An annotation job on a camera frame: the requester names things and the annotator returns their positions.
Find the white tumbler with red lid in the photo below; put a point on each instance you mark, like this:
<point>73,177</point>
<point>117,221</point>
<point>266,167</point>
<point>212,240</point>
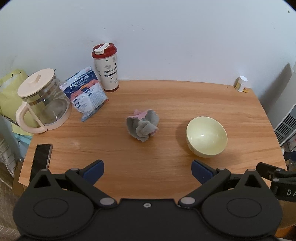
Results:
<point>108,71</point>

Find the glass kettle with cream lid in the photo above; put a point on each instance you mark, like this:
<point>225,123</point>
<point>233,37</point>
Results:
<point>46,102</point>

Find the black smartphone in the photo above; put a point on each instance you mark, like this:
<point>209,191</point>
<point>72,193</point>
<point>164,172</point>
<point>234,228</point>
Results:
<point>41,160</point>

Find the small white-capped bottle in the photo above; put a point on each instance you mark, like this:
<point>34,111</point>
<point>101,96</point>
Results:
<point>240,84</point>

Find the yellow-green bag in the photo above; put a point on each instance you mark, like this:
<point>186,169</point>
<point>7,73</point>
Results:
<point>9,97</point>

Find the plaid cloth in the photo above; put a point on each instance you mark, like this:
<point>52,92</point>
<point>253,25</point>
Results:
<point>8,160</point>

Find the light blue cloth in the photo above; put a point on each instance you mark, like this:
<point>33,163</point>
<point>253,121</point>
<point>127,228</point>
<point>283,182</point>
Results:
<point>22,143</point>

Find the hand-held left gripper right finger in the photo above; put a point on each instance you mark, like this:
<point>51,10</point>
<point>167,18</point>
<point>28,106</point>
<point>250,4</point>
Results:
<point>201,172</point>

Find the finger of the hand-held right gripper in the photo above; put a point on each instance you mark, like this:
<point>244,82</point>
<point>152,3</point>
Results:
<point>269,171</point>

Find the white vented appliance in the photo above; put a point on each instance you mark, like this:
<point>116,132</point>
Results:
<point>286,125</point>

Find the grey and pink cloth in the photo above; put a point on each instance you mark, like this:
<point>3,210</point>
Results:
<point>143,127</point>

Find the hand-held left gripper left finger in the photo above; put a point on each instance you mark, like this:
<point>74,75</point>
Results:
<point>93,172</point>

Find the blue and white snack bag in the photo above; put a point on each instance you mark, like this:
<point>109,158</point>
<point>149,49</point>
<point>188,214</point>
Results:
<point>87,97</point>

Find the pale yellow-green bowl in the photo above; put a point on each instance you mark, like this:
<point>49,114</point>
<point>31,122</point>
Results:
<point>205,136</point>

